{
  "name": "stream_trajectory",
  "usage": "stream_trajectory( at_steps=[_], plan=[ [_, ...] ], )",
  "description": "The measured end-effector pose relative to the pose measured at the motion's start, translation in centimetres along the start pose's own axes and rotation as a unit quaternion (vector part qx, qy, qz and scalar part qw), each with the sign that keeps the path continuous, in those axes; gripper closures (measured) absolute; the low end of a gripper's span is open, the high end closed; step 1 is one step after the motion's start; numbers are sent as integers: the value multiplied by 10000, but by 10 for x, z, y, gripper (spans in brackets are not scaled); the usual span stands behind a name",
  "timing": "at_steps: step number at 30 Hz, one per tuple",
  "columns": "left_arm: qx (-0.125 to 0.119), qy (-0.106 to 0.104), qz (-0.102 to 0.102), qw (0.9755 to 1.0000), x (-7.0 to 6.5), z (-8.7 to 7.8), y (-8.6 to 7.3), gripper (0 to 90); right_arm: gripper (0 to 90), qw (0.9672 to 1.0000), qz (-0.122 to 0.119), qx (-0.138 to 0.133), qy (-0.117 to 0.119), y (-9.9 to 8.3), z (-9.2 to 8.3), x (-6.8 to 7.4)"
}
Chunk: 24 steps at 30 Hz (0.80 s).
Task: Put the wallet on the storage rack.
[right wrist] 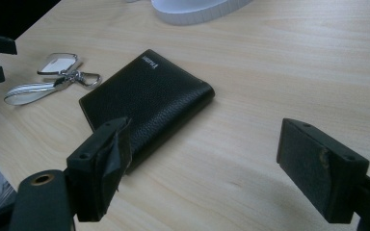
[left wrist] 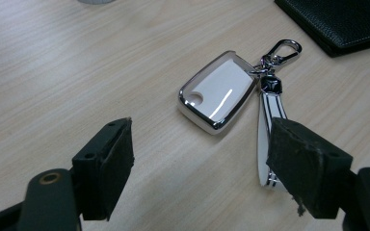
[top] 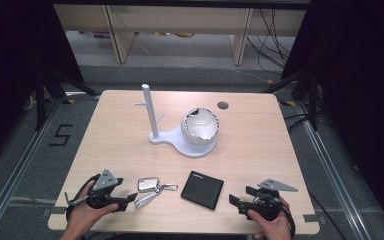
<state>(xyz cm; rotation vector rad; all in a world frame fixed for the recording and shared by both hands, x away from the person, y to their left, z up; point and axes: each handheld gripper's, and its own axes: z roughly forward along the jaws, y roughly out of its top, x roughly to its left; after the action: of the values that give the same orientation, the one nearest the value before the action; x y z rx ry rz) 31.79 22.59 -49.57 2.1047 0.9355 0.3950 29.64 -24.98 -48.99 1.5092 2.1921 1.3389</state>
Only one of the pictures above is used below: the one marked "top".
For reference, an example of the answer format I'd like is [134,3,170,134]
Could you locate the white stand with post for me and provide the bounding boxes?
[133,83,218,159]

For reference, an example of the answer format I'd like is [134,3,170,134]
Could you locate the aluminium floor rail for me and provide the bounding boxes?
[0,96,64,240]
[294,99,376,240]

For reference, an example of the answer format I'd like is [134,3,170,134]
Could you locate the bundle of black cables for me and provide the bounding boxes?
[245,8,296,75]

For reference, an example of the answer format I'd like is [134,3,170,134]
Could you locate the person's left hand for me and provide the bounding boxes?
[60,181,120,240]

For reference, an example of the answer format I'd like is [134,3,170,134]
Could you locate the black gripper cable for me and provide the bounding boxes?
[65,173,102,222]
[279,199,297,240]

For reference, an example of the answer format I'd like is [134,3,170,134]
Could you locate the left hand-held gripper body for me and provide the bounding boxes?
[64,168,125,211]

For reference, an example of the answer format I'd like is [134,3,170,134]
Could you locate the black floor cables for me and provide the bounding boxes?
[281,111,334,135]

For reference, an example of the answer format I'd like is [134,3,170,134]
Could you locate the black wallet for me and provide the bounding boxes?
[180,170,225,211]

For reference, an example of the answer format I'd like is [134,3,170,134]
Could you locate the silver key fob with keyring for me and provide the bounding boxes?
[133,176,179,210]

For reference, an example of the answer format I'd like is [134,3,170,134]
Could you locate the white round bowl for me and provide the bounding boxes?
[180,106,220,146]

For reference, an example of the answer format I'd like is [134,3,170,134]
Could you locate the light wooden desk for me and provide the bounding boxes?
[53,3,308,67]

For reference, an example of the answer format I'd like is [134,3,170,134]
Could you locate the white floor cable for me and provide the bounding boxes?
[226,66,272,85]

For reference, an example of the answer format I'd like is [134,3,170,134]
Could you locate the black metal stand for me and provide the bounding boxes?
[34,65,98,132]
[262,66,324,132]

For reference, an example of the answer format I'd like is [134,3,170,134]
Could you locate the person's right hand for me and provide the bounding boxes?
[247,196,293,240]

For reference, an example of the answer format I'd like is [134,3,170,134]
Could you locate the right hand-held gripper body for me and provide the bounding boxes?
[245,178,299,222]

